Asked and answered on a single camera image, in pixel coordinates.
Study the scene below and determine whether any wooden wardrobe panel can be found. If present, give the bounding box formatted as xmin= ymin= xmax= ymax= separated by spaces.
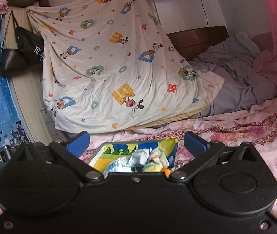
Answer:
xmin=1 ymin=7 xmax=61 ymax=145

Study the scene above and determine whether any Mickey Mouse print pillow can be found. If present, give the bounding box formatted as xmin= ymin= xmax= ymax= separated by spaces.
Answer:
xmin=26 ymin=0 xmax=224 ymax=134

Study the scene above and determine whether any white quilted cloth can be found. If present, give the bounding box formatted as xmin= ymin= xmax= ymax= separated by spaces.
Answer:
xmin=103 ymin=148 xmax=152 ymax=178

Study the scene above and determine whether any colourful patterned cloth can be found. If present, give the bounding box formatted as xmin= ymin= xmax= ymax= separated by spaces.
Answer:
xmin=142 ymin=148 xmax=169 ymax=172

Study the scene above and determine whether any grey crumpled blanket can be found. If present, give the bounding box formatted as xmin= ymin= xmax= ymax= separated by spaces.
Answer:
xmin=189 ymin=33 xmax=277 ymax=119

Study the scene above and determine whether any pink floral bed sheet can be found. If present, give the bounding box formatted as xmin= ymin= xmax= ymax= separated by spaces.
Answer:
xmin=78 ymin=96 xmax=277 ymax=227

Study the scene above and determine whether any black fabric bag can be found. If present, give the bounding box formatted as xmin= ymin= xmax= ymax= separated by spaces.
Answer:
xmin=11 ymin=12 xmax=44 ymax=66

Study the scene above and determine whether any brown wooden headboard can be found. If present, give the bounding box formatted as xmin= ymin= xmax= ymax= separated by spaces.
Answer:
xmin=167 ymin=25 xmax=229 ymax=61

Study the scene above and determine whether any black leather handbag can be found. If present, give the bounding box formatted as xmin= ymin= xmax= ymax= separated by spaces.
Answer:
xmin=0 ymin=11 xmax=31 ymax=78

